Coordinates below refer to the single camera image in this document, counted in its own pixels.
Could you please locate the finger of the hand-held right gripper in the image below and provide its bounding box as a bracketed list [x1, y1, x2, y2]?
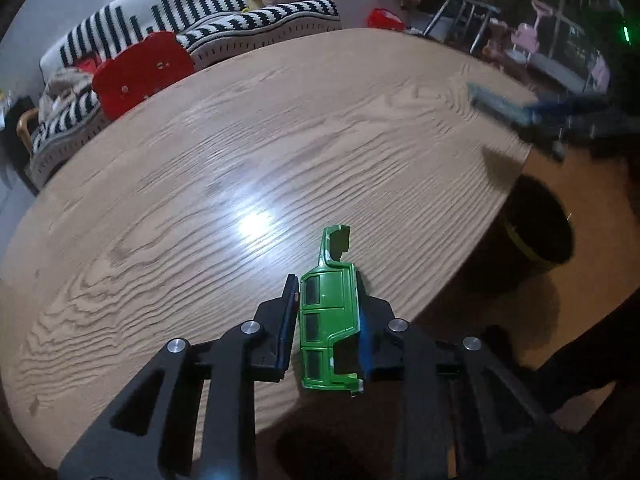
[525, 95, 608, 123]
[517, 115, 623, 161]

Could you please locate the black round bin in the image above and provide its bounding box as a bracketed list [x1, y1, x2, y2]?
[467, 175, 576, 296]

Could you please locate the black wooden chair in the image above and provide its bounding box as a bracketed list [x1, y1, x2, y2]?
[422, 0, 503, 56]

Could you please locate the red plastic bag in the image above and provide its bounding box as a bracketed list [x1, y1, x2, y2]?
[367, 7, 406, 31]

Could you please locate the beige plush toy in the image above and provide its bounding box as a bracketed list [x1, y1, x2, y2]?
[42, 67, 93, 111]

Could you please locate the pink toy scooter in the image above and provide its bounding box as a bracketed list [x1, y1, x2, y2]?
[587, 52, 613, 92]

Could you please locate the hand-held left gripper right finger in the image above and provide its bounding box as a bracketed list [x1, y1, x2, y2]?
[350, 270, 586, 480]

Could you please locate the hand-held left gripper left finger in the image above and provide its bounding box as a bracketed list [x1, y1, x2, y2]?
[57, 273, 301, 480]

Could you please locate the wooden oval table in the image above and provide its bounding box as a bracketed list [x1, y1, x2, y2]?
[0, 27, 538, 480]

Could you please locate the pink toy tricycle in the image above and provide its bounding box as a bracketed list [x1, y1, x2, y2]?
[482, 0, 556, 63]

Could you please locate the green toy car shell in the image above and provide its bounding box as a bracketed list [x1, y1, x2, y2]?
[299, 225, 368, 398]

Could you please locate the grey packet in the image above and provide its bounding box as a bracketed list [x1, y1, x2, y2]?
[467, 82, 533, 128]

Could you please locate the red plastic child chair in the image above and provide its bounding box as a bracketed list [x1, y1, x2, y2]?
[92, 31, 196, 121]

